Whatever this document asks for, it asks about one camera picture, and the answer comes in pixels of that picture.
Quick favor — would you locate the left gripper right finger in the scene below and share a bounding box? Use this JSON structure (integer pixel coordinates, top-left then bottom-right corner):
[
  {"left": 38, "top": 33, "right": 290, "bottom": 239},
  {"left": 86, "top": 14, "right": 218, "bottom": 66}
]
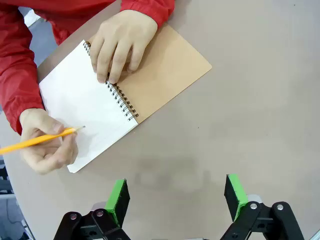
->
[{"left": 219, "top": 173, "right": 305, "bottom": 240}]

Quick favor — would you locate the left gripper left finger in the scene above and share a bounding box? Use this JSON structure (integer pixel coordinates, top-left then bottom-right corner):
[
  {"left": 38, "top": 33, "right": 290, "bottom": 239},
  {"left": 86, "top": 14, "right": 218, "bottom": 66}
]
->
[{"left": 53, "top": 178, "right": 131, "bottom": 240}]

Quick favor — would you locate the yellow pencil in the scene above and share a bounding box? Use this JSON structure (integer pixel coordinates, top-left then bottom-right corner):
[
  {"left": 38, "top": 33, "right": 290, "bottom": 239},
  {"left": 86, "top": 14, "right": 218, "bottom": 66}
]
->
[{"left": 0, "top": 125, "right": 86, "bottom": 155}]

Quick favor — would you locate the spiral notebook with brown cover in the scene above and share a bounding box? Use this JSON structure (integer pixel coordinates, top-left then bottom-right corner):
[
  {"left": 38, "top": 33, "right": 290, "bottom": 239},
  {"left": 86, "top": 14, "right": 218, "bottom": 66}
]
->
[{"left": 38, "top": 23, "right": 213, "bottom": 174}]

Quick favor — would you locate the person's right forearm red sleeve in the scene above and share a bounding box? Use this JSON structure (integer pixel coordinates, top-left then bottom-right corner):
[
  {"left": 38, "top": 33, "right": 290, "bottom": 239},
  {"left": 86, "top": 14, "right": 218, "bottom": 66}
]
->
[{"left": 0, "top": 9, "right": 46, "bottom": 136}]

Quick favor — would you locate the person's left forearm red sleeve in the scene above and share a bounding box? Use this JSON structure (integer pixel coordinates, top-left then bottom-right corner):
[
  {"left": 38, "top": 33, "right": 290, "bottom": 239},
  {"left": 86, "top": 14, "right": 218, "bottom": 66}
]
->
[{"left": 119, "top": 0, "right": 176, "bottom": 30}]

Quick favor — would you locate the person's right hand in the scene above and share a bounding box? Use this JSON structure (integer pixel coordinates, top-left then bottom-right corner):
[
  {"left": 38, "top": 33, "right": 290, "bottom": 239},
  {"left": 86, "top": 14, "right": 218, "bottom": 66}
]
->
[{"left": 19, "top": 107, "right": 79, "bottom": 175}]

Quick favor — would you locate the person's left hand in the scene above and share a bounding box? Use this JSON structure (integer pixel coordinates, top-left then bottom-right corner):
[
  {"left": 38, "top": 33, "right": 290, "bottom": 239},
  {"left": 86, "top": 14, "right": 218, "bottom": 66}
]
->
[{"left": 89, "top": 9, "right": 159, "bottom": 85}]

